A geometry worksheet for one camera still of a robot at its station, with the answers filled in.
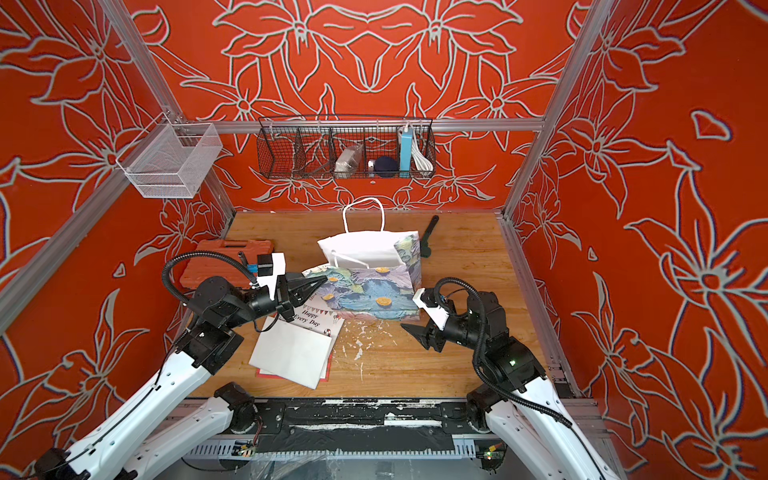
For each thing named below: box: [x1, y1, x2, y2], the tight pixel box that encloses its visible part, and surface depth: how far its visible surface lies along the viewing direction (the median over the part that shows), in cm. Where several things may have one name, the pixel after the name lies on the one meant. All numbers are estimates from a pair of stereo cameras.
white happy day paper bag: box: [249, 295, 345, 390], surface depth 83 cm
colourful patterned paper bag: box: [306, 197, 422, 321], surface depth 60 cm
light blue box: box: [399, 135, 413, 178], surface depth 90 cm
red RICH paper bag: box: [256, 354, 333, 382], surface depth 81 cm
